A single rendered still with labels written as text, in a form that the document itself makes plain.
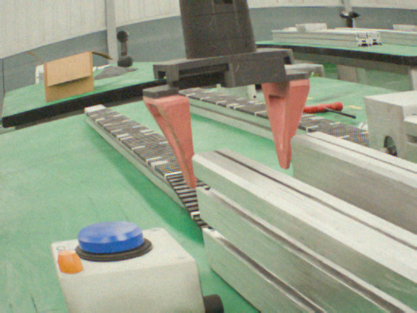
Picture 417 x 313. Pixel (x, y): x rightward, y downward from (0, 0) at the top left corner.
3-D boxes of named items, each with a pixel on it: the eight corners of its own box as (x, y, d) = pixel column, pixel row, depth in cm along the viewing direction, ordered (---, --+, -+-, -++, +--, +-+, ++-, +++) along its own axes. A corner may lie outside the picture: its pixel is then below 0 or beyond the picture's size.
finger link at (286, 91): (323, 169, 62) (306, 55, 61) (242, 187, 60) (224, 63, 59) (292, 157, 69) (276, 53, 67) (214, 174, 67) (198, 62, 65)
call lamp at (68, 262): (59, 266, 39) (53, 248, 39) (81, 265, 40) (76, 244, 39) (60, 274, 38) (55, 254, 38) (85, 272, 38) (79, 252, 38)
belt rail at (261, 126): (167, 104, 173) (164, 91, 172) (185, 101, 174) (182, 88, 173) (354, 171, 81) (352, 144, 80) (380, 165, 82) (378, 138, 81)
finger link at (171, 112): (267, 182, 61) (249, 60, 59) (175, 200, 59) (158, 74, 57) (238, 169, 67) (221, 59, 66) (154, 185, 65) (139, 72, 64)
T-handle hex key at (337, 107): (300, 116, 129) (299, 105, 128) (341, 110, 130) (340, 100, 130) (334, 126, 113) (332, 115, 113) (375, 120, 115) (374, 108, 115)
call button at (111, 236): (80, 254, 44) (72, 223, 44) (140, 247, 45) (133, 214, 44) (87, 272, 40) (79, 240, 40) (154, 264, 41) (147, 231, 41)
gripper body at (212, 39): (298, 71, 61) (280, -10, 59) (173, 88, 58) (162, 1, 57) (269, 67, 67) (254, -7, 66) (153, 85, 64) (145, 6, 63)
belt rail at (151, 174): (85, 121, 168) (84, 108, 168) (102, 117, 169) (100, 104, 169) (183, 209, 77) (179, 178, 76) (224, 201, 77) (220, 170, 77)
